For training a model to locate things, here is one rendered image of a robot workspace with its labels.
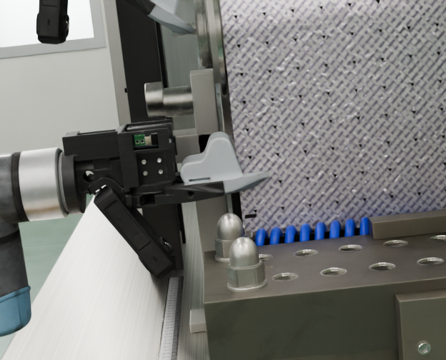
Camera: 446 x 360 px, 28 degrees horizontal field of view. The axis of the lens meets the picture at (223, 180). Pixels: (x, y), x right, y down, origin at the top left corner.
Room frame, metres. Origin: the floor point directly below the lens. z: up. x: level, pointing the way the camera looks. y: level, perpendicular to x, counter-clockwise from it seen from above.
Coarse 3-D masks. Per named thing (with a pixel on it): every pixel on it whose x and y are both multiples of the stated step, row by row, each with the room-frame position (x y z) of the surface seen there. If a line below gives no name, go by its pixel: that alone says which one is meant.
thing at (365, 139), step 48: (240, 96) 0.93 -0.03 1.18; (288, 96) 0.93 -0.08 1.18; (336, 96) 0.93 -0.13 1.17; (384, 96) 0.93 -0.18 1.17; (432, 96) 0.93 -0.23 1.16; (240, 144) 0.93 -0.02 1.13; (288, 144) 0.93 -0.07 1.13; (336, 144) 0.93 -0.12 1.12; (384, 144) 0.93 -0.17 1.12; (432, 144) 0.93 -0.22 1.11; (240, 192) 0.93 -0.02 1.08; (288, 192) 0.93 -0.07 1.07; (336, 192) 0.93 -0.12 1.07; (384, 192) 0.93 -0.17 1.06; (432, 192) 0.93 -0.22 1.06
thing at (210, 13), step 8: (208, 0) 0.95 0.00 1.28; (208, 8) 0.94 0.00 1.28; (208, 16) 0.94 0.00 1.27; (216, 40) 0.94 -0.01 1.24; (216, 48) 0.94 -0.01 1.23; (216, 56) 0.94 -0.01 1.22; (224, 56) 0.94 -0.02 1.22; (216, 64) 0.95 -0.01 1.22; (224, 64) 0.95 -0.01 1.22; (216, 72) 0.96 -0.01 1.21; (216, 80) 0.97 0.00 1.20
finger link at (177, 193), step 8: (176, 184) 0.91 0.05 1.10; (192, 184) 0.90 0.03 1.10; (200, 184) 0.90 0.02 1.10; (208, 184) 0.90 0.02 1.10; (216, 184) 0.90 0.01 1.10; (168, 192) 0.89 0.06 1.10; (176, 192) 0.89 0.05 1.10; (184, 192) 0.89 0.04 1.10; (192, 192) 0.90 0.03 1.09; (200, 192) 0.89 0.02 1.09; (208, 192) 0.90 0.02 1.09; (216, 192) 0.90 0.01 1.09; (152, 200) 0.91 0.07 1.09; (160, 200) 0.89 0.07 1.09; (168, 200) 0.89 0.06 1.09; (176, 200) 0.89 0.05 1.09; (184, 200) 0.89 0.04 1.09; (192, 200) 0.89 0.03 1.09
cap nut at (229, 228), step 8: (224, 216) 0.86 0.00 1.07; (232, 216) 0.86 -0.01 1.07; (224, 224) 0.86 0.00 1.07; (232, 224) 0.85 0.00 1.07; (240, 224) 0.86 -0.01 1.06; (224, 232) 0.85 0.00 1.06; (232, 232) 0.85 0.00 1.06; (240, 232) 0.86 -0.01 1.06; (216, 240) 0.86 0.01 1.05; (224, 240) 0.85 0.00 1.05; (232, 240) 0.85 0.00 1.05; (216, 248) 0.86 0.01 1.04; (224, 248) 0.85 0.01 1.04; (216, 256) 0.86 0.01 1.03; (224, 256) 0.85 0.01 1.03
